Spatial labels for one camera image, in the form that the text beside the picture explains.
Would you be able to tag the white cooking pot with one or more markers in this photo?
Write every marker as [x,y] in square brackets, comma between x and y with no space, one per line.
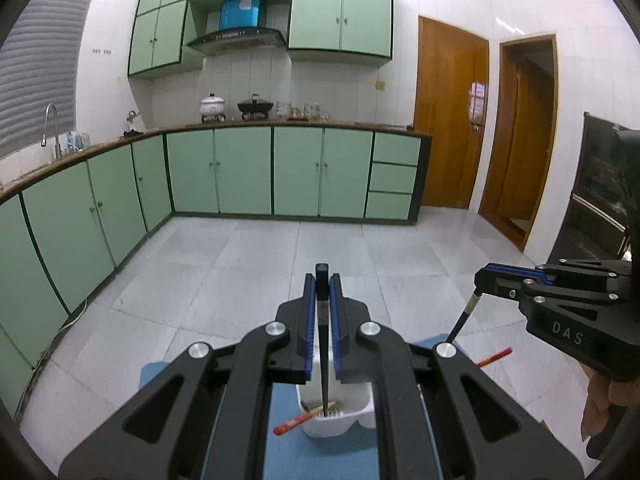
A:
[212,106]

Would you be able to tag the blue tablecloth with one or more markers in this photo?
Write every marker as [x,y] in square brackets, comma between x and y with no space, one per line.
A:
[285,460]

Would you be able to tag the grey window blind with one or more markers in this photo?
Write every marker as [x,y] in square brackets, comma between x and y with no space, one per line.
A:
[35,60]

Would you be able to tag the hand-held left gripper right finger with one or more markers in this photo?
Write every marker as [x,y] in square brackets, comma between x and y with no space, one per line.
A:
[336,330]

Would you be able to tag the person's right hand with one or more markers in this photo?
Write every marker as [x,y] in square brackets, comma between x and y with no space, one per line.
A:
[600,410]

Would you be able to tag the black framed glass cabinet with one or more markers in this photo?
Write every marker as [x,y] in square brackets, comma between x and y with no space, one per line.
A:
[595,195]

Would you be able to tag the chrome kitchen faucet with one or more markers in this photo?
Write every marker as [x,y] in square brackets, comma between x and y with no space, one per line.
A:
[50,125]

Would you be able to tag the white utensil holder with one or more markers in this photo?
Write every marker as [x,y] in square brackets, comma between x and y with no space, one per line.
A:
[325,427]

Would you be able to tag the green wall cabinets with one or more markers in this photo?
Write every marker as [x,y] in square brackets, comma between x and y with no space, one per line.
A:
[325,10]

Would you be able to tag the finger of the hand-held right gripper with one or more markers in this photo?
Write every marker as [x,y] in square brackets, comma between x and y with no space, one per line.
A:
[500,285]
[517,269]

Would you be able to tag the green base cabinet with drawers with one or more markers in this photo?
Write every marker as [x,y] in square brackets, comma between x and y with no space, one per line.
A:
[295,170]

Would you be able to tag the wooden doorway frame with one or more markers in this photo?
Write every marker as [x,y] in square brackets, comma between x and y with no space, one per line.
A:
[492,135]

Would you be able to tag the small countertop ornament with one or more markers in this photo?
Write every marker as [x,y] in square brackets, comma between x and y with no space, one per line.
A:
[131,125]

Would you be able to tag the blue range hood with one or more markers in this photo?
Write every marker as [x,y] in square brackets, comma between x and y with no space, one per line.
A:
[240,12]

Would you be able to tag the group of glass jars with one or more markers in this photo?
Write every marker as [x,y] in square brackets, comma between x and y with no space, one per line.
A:
[302,111]

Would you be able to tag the black wok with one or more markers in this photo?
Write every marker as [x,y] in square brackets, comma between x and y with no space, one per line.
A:
[255,106]

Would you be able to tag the wooden chopstick red tip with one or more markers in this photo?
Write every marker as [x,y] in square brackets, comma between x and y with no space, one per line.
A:
[497,355]
[295,422]

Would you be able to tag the closed wooden door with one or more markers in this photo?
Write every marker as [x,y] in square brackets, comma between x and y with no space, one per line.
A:
[445,120]

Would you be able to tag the black chopstick white band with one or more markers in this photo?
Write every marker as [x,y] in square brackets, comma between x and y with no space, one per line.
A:
[462,320]

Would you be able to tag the blue bottles by sink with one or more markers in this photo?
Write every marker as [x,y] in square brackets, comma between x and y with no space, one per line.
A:
[77,141]

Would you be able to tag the green base cabinet with sink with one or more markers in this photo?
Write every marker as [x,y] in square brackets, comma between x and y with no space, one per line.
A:
[65,220]

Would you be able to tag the paper notice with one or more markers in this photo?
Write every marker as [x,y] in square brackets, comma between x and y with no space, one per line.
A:
[477,98]

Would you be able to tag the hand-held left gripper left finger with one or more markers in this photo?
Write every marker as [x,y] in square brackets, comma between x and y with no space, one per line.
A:
[311,330]

